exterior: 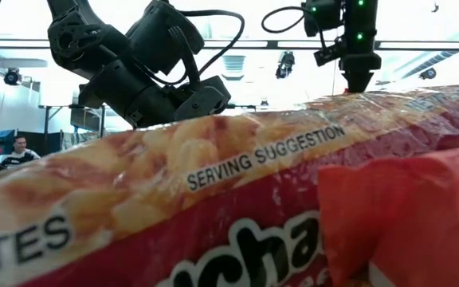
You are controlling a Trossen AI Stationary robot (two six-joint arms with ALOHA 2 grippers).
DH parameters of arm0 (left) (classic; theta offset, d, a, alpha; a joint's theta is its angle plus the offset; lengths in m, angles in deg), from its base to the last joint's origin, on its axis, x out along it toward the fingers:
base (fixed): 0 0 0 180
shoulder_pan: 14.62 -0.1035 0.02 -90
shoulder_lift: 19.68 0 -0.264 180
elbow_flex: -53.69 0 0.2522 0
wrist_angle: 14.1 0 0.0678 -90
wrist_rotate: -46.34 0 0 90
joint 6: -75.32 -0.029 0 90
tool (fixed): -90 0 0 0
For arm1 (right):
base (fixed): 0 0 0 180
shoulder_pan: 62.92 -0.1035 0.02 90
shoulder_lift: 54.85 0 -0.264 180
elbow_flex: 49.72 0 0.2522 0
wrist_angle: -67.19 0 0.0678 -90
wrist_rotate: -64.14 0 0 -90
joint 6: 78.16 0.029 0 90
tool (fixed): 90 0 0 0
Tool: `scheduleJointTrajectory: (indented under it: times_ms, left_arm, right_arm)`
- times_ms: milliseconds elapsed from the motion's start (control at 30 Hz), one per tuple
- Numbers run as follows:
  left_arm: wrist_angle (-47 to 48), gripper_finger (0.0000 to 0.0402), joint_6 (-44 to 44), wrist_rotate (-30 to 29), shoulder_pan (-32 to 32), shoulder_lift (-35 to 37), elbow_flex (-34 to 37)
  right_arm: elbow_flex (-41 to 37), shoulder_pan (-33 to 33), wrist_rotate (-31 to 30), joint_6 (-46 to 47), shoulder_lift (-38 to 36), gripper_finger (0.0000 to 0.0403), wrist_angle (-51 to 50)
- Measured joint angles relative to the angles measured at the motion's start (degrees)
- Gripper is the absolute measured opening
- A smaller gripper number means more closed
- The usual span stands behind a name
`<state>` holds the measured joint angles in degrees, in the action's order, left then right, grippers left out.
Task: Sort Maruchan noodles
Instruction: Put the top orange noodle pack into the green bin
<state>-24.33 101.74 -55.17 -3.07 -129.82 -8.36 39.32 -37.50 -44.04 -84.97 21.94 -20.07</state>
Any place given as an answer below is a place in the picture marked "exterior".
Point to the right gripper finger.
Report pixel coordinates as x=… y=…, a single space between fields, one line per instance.
x=358 y=81

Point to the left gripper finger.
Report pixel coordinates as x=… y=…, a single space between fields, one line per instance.
x=203 y=99

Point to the red Maruchan noodle pack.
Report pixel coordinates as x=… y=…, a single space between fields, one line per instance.
x=154 y=167

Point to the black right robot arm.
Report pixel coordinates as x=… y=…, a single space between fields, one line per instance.
x=325 y=16

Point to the orange Maruchan noodle pack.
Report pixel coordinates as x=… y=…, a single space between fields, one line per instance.
x=405 y=223

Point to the black box under rack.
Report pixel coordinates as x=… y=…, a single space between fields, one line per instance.
x=82 y=121

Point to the round black ceiling spotlight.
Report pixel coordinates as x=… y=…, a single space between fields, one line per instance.
x=428 y=73
x=12 y=77

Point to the white ceiling box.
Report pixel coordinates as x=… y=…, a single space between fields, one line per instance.
x=56 y=95

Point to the black monitor row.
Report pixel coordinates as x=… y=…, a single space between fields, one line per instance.
x=42 y=143

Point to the person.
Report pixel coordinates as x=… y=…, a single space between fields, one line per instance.
x=20 y=153

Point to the blue monitor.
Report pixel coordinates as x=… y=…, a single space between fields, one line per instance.
x=6 y=137

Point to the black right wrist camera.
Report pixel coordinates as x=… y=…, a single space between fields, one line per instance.
x=327 y=56

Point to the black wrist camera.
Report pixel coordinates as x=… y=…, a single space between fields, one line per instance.
x=327 y=56
x=162 y=36

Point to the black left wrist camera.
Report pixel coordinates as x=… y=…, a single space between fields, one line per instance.
x=162 y=36

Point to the black hanging rig camera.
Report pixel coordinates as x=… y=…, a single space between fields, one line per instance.
x=285 y=65

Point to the black overhead frame bar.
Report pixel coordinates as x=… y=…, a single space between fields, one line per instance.
x=271 y=44

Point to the black rack frame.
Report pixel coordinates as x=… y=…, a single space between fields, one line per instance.
x=46 y=119

